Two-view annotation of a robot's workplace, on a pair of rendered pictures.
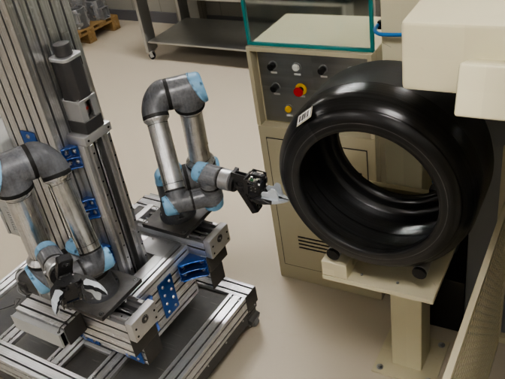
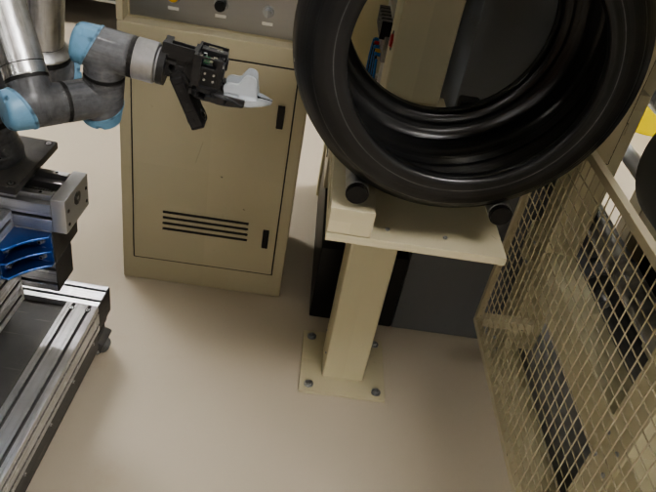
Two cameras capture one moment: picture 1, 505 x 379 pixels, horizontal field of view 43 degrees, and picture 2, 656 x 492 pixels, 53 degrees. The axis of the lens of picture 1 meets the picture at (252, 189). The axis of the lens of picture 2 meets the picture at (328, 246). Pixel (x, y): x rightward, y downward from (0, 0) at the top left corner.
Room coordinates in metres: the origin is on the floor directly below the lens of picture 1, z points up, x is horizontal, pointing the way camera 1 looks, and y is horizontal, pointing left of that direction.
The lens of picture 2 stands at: (0.77, 0.48, 1.54)
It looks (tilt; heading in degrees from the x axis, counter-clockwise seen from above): 35 degrees down; 322
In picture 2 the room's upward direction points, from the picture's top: 11 degrees clockwise
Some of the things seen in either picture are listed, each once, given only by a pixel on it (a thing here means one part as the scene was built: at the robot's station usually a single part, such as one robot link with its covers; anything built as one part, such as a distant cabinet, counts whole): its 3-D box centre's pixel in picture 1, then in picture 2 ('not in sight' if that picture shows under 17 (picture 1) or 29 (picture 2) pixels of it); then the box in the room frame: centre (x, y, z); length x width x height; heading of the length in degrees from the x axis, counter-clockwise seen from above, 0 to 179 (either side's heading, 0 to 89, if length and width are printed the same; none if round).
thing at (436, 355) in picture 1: (410, 356); (342, 363); (1.89, -0.56, 0.01); 0.27 x 0.27 x 0.02; 56
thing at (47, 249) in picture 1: (50, 258); not in sight; (1.65, 0.67, 1.04); 0.11 x 0.08 x 0.09; 28
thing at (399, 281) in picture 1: (393, 254); (410, 201); (1.67, -0.43, 0.80); 0.37 x 0.36 x 0.02; 56
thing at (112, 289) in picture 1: (95, 279); not in sight; (1.84, 0.62, 0.77); 0.15 x 0.15 x 0.10
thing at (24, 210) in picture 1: (31, 224); not in sight; (1.78, 0.74, 1.09); 0.15 x 0.12 x 0.55; 118
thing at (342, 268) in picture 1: (353, 238); (350, 177); (1.75, -0.32, 0.84); 0.36 x 0.09 x 0.06; 146
